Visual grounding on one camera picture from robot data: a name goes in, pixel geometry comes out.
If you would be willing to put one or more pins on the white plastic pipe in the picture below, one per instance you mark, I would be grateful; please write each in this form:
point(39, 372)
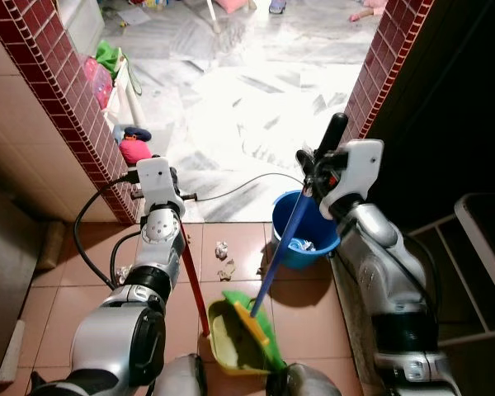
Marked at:
point(134, 101)

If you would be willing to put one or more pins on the brown crumpled paper scrap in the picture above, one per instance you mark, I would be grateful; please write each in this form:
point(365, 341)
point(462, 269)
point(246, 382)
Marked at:
point(226, 271)

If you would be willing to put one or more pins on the blue cloth item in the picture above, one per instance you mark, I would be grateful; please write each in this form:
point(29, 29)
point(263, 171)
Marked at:
point(136, 133)

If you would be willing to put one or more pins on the red cloth bundle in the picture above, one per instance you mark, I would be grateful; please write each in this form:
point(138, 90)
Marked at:
point(134, 151)

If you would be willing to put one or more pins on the white board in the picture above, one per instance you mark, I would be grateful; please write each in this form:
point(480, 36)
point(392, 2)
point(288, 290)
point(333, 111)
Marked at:
point(81, 25)

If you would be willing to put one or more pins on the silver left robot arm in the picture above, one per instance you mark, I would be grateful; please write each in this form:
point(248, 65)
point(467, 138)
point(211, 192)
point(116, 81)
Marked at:
point(120, 338)

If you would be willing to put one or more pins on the silver robot leg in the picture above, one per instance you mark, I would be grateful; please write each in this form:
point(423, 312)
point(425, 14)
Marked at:
point(305, 382)
point(180, 378)

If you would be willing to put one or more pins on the blue plastic bucket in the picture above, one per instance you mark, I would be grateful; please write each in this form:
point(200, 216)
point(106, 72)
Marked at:
point(323, 247)

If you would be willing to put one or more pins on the silver right robot leg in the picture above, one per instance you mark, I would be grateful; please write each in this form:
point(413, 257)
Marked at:
point(305, 382)

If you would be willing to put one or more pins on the white crumpled paper scrap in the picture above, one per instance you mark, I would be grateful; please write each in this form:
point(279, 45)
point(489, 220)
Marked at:
point(222, 249)

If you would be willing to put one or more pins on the green cloth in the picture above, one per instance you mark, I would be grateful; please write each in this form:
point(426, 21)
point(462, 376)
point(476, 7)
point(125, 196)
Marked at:
point(109, 56)

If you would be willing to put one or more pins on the white stick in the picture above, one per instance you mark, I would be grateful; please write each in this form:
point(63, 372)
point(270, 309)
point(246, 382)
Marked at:
point(213, 16)

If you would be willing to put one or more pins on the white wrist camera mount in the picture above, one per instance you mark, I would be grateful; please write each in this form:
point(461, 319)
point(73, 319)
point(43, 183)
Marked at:
point(359, 169)
point(157, 186)

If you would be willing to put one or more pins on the pink plastic bag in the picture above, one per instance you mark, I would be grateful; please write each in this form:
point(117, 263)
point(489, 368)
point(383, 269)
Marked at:
point(97, 81)

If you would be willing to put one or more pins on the trash in bucket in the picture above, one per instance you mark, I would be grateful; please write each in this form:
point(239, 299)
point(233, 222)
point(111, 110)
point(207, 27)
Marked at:
point(303, 244)

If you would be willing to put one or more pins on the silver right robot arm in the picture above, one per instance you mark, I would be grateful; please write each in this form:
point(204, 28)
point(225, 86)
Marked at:
point(379, 247)

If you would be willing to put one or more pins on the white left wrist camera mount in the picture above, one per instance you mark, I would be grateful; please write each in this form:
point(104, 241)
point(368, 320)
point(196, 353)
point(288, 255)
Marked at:
point(157, 186)

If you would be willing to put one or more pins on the pink cushion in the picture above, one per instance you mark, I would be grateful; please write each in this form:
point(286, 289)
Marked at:
point(233, 5)

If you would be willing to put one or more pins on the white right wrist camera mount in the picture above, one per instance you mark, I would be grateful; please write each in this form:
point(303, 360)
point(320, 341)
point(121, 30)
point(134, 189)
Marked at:
point(359, 169)

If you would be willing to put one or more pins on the silver left robot leg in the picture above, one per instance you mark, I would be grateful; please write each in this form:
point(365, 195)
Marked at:
point(180, 378)

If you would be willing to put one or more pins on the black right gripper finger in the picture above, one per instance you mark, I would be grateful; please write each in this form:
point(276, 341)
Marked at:
point(333, 132)

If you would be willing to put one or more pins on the grey metal-frame chair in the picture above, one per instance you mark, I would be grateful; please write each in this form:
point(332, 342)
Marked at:
point(483, 239)

